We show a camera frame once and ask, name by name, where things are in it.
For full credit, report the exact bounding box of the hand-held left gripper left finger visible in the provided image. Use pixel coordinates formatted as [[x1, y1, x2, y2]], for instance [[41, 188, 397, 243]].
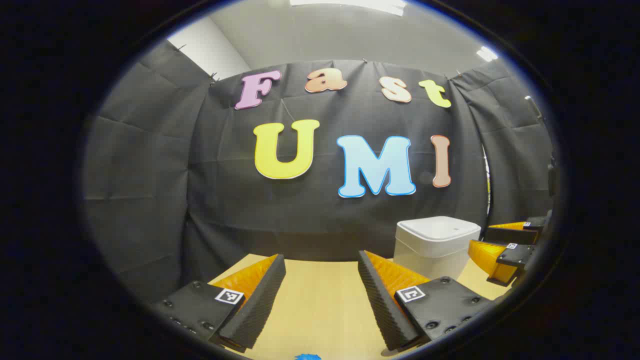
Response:
[[150, 253, 287, 353]]

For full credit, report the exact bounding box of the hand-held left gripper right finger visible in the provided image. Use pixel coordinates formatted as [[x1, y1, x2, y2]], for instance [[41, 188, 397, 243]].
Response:
[[357, 250, 496, 352]]

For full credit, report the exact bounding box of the white desktop garbage bin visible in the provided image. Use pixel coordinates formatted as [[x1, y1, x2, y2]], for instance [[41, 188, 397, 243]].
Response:
[[392, 216, 482, 281]]

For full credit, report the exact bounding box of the wooden desktop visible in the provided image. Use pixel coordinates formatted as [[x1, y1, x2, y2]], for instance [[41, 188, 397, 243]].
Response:
[[207, 252, 501, 360]]

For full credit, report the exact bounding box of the black backdrop cloth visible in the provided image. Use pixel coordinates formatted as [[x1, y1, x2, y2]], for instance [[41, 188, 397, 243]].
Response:
[[82, 40, 556, 306]]

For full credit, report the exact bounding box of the long ceiling light panel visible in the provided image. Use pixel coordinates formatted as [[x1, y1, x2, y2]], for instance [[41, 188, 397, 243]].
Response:
[[290, 0, 408, 16]]

